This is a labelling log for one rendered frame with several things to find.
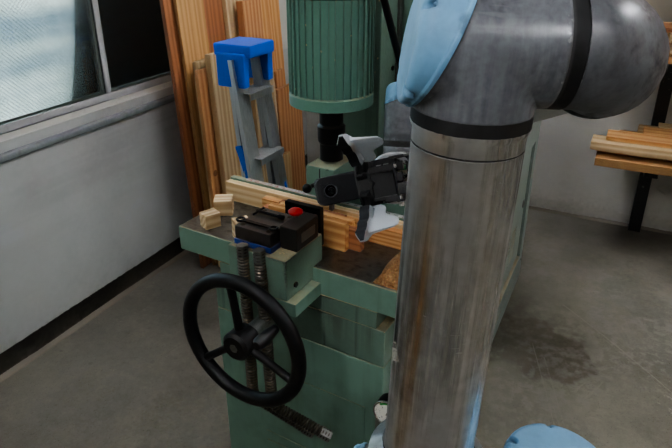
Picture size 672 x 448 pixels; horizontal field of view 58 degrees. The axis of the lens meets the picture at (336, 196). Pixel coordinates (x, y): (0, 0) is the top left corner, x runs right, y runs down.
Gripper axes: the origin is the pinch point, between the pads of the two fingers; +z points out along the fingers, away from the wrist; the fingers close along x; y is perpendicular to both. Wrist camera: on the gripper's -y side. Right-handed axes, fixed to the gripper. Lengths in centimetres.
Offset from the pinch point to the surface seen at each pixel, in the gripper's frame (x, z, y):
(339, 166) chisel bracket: -4.5, -41.8, -13.8
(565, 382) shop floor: 88, -151, 20
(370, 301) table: 23.0, -32.2, -10.0
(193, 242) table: 6, -40, -52
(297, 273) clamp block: 14.7, -27.7, -22.1
